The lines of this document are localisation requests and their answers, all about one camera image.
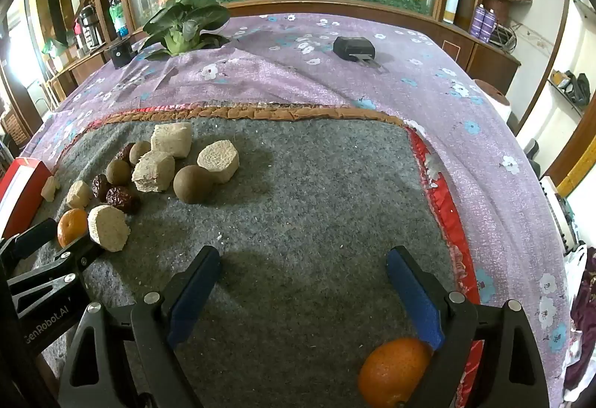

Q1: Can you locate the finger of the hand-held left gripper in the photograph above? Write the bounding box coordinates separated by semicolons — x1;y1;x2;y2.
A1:
0;218;59;271
7;237;104;318

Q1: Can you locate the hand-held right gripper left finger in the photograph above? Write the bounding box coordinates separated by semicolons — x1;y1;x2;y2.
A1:
58;246;222;408

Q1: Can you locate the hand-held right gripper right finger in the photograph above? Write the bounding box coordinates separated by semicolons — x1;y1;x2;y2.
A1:
386;246;550;408

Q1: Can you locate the red box white inside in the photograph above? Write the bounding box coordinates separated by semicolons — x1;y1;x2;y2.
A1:
0;158;53;241

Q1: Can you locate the small tangerine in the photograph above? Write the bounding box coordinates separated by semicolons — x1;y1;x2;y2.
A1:
57;209;89;249

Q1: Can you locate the small beige rice cake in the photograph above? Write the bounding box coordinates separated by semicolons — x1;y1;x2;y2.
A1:
40;176;61;203
66;181;92;210

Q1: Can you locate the large beige rice cake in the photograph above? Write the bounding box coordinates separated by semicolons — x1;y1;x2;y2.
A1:
131;150;176;193
150;122;193;159
196;139;240;184
87;204;131;253

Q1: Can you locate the large orange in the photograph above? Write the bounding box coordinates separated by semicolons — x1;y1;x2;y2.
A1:
358;337;434;408

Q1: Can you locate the small brown round fruit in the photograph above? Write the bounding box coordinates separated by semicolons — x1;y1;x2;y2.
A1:
105;159;132;186
129;141;152;166

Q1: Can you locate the large brown round fruit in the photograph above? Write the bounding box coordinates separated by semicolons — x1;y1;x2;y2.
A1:
172;165;215;205

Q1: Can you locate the grey felt mat red border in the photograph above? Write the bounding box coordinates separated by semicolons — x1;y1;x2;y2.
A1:
28;104;481;408

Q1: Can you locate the white plastic bag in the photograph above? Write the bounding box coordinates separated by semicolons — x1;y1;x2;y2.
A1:
564;244;592;292

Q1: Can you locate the maroon cloth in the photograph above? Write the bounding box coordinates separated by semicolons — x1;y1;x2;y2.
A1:
565;250;596;390

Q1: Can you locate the black cylinder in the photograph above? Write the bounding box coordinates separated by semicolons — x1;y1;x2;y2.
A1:
109;39;134;69

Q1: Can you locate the black thermos jug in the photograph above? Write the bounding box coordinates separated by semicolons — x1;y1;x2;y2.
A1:
76;4;101;53

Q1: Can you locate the green bottle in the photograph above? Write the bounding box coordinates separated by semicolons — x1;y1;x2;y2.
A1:
107;0;128;39

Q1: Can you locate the wooden side cabinet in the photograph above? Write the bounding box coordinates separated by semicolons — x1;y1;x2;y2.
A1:
466;28;522;85

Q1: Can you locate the green bok choy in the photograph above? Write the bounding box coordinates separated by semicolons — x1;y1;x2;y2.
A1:
141;0;232;60

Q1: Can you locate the small black box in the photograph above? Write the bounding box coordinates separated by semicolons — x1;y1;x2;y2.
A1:
332;35;388;72

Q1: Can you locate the brown wicker basket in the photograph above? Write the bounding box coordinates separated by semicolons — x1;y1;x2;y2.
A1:
483;0;535;26

